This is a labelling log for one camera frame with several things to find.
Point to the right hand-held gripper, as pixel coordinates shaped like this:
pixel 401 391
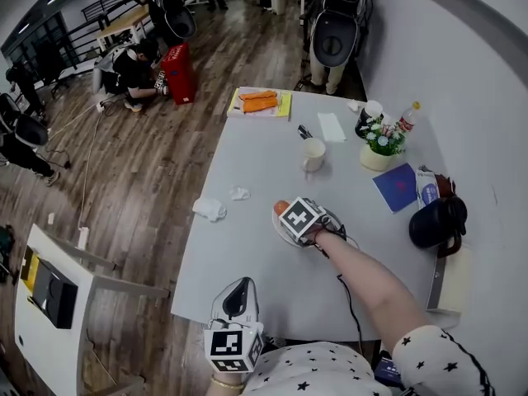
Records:
pixel 299 217

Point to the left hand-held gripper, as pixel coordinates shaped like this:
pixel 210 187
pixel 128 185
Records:
pixel 227 345

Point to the white plate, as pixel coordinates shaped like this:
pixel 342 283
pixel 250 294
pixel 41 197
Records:
pixel 282 231

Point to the person's left forearm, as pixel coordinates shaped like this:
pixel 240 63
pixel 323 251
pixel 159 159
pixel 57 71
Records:
pixel 224 390

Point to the person's right forearm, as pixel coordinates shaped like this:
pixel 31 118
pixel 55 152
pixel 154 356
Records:
pixel 367 279

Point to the grey table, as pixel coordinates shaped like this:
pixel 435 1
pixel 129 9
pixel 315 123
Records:
pixel 264 270

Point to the small crumpled white tissue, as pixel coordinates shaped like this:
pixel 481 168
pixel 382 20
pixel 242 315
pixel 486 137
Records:
pixel 240 193

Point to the small black clip item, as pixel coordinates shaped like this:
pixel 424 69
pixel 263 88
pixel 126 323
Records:
pixel 305 132

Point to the large crumpled white tissue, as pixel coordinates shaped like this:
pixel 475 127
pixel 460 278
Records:
pixel 210 209

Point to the flat white paper napkin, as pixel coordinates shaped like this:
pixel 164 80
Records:
pixel 331 127

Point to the blue booklet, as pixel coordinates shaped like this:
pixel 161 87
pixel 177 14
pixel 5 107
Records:
pixel 396 188

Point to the potted flower plant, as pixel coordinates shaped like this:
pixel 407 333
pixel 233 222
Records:
pixel 381 149

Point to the white star-print shirt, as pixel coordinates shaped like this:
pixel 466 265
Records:
pixel 321 369

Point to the orange cloth on yellow paper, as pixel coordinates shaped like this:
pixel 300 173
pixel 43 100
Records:
pixel 284 105

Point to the black cup with white lid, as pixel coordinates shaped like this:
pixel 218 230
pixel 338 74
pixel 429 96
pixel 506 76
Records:
pixel 367 118

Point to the small white tissue wad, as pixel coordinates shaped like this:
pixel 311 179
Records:
pixel 354 105

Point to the black jug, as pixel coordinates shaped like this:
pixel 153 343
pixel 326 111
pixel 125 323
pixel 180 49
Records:
pixel 435 223

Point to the clear plastic bottle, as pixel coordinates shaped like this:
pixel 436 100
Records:
pixel 408 120

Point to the white power strip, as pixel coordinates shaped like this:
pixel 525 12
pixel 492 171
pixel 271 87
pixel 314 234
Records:
pixel 99 106
pixel 83 237

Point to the white tissue box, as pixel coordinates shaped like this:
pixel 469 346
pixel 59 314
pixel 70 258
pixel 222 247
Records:
pixel 451 283

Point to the dark blue box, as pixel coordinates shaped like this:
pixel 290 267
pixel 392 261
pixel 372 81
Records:
pixel 387 369

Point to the black box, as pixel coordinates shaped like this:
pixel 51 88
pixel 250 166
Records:
pixel 55 293

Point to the red box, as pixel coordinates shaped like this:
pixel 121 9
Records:
pixel 179 74

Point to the white desk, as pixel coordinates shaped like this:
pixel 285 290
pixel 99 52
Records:
pixel 53 345

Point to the yellow box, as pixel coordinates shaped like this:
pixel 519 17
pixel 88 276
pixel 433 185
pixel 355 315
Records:
pixel 29 268

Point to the white waste bin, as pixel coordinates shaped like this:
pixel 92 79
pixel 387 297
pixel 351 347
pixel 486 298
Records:
pixel 279 0

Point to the wooden table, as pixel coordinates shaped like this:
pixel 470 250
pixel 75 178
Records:
pixel 123 23

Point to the black railing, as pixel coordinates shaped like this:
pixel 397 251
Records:
pixel 62 43

